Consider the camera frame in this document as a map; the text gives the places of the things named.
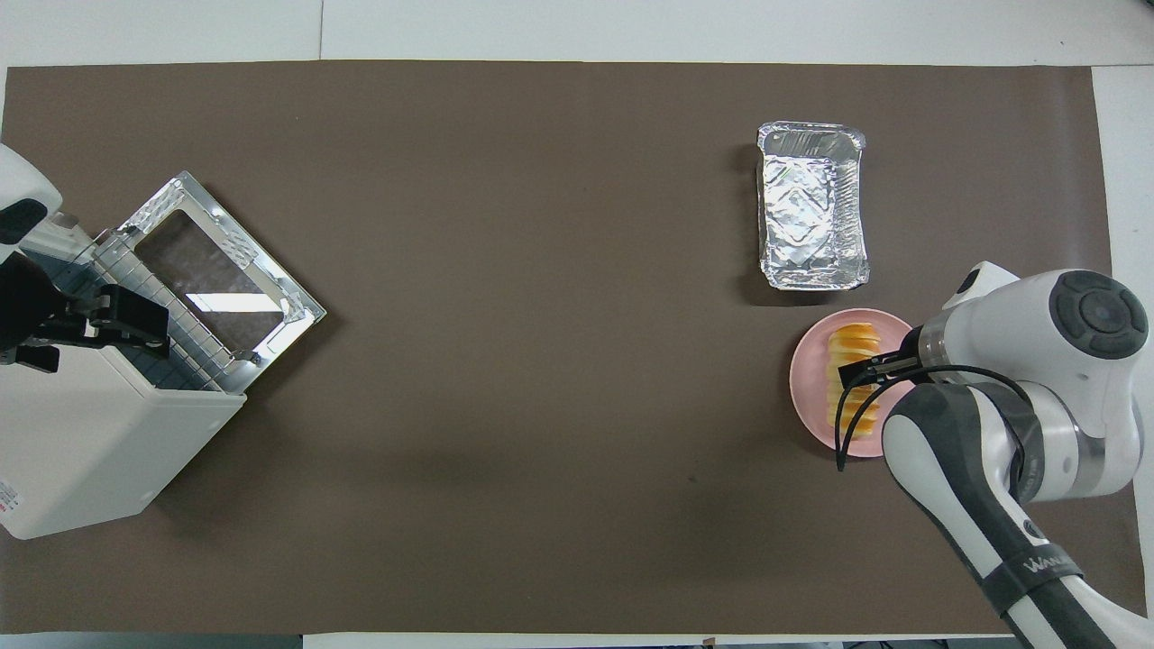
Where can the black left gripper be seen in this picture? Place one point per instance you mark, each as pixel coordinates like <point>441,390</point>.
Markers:
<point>27,306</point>

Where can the aluminium foil tray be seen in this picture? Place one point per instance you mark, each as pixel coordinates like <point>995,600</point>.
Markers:
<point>811,212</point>

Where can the brown table mat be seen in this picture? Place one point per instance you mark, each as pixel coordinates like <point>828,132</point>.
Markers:
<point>541,315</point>

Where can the pink round plate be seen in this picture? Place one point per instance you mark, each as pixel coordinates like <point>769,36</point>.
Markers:
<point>811,388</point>

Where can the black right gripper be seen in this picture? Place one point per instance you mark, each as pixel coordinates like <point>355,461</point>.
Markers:
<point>909,356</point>

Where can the glass oven door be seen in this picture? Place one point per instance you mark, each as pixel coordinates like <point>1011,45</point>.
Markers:
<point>261,270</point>

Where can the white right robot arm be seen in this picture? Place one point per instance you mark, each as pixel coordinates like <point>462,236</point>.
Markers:
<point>1001,361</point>

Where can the sliced yellow bread loaf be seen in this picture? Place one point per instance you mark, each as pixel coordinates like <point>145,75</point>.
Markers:
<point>853,342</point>

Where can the metal oven rack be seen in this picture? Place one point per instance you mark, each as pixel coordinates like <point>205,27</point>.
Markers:
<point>180,333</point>

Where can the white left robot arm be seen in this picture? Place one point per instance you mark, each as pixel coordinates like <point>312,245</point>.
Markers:
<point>27,194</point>

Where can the cream toaster oven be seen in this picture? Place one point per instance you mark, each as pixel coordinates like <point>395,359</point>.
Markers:
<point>81,442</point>

